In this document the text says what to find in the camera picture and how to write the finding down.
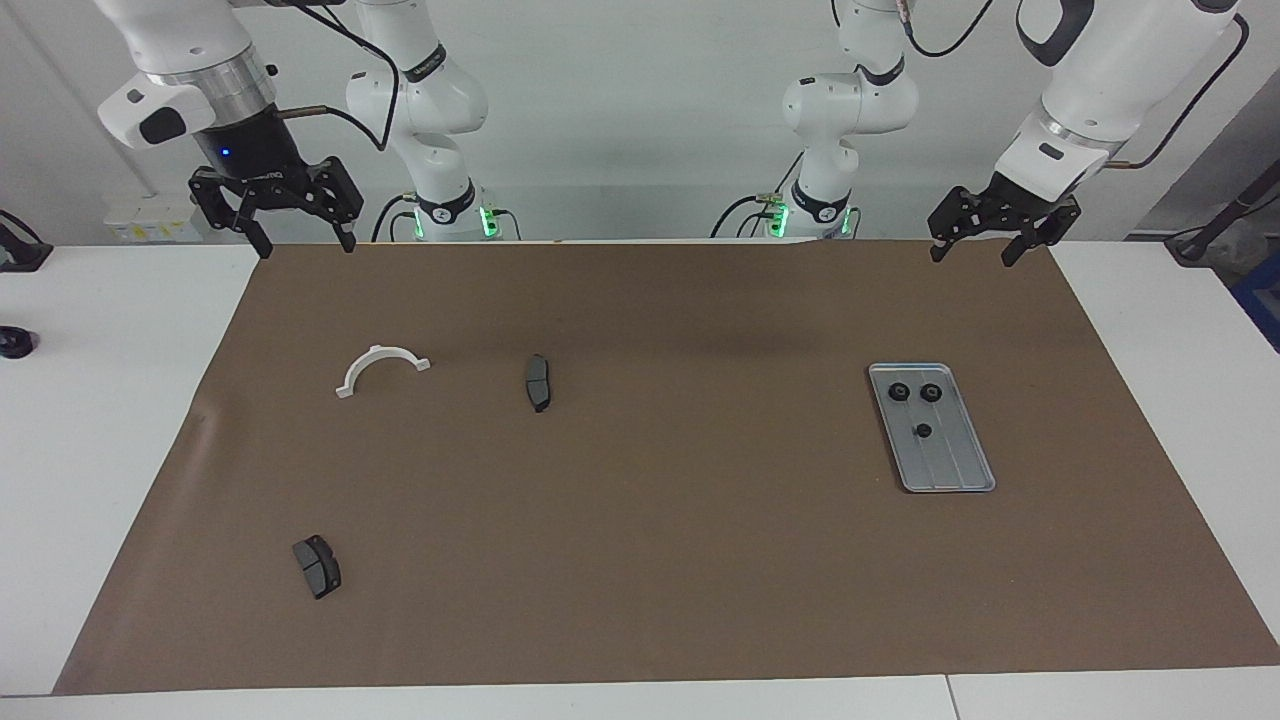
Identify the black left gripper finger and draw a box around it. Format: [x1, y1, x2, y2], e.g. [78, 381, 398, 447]
[927, 187, 983, 264]
[1001, 204, 1083, 269]

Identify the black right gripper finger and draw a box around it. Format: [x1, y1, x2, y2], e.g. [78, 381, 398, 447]
[188, 168, 274, 260]
[298, 156, 364, 254]

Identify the silver metal tray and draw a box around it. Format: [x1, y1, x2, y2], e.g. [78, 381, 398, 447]
[868, 362, 997, 494]

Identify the black stand pole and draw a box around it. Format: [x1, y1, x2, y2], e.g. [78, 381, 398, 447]
[1165, 160, 1280, 266]

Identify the black table clamp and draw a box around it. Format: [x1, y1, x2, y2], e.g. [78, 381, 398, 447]
[0, 210, 54, 273]

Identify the blue box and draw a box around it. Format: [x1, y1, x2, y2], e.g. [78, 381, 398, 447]
[1232, 255, 1280, 351]

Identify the brown paper mat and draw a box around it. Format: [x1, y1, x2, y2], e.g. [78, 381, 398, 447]
[52, 238, 1280, 696]

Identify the black base cable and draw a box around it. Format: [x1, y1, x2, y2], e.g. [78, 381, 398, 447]
[710, 193, 781, 239]
[370, 193, 419, 243]

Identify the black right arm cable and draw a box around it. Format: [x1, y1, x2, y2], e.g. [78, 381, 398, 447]
[275, 0, 401, 153]

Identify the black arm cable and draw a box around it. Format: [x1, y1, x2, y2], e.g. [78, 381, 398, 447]
[275, 0, 401, 153]
[900, 0, 1251, 171]

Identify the white wall socket box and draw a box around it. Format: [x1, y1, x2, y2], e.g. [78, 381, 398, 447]
[103, 193, 216, 244]

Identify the white curved plastic bracket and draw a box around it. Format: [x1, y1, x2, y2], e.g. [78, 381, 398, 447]
[335, 344, 432, 400]

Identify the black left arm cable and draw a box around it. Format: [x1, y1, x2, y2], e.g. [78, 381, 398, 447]
[900, 0, 1251, 171]

